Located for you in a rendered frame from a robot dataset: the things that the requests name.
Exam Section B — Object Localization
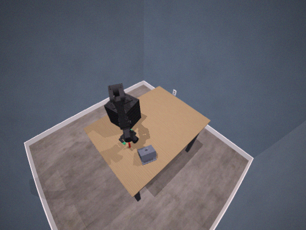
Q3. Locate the grey sloped panel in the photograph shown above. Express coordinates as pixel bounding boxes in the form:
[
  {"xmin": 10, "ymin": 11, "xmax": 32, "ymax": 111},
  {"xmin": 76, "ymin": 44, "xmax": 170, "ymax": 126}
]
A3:
[{"xmin": 137, "ymin": 145, "xmax": 156, "ymax": 165}]

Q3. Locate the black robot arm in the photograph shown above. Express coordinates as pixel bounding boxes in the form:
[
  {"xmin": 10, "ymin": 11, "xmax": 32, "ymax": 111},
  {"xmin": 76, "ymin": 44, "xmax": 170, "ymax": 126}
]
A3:
[{"xmin": 108, "ymin": 83, "xmax": 139, "ymax": 143}]

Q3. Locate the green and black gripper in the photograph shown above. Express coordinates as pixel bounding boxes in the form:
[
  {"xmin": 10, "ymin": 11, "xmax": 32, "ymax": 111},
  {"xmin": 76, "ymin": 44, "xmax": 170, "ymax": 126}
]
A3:
[{"xmin": 118, "ymin": 130, "xmax": 136, "ymax": 145}]

